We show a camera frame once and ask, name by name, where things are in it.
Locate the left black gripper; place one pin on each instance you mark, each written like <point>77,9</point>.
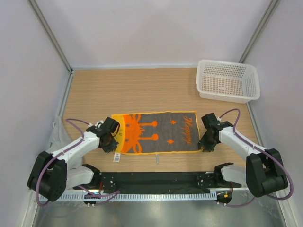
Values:
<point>111,147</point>

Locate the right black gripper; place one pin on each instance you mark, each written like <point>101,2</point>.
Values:
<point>208,147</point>

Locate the orange grey giraffe towel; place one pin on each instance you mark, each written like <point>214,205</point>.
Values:
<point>157,133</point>

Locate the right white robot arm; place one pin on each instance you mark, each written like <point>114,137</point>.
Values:
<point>264,173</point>

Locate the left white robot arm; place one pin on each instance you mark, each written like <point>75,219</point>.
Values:
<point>55,172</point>

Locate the white towel label tag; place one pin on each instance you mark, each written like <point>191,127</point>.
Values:
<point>116,157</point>

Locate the grey cloth at left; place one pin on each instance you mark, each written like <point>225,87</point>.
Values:
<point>59,136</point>

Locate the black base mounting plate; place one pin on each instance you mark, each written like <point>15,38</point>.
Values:
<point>159,182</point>

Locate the white perforated plastic basket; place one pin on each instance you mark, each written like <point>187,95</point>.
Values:
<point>227,81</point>

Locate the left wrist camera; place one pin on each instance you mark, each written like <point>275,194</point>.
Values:
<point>99,123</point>

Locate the white slotted cable duct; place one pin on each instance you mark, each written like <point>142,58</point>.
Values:
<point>82,196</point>

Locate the left aluminium frame post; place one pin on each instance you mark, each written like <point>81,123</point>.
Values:
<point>40,16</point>

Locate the aluminium frame post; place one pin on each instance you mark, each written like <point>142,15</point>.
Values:
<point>40,16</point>
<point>273,4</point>

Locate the right aluminium frame post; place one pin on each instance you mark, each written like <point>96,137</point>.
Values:
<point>273,4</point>

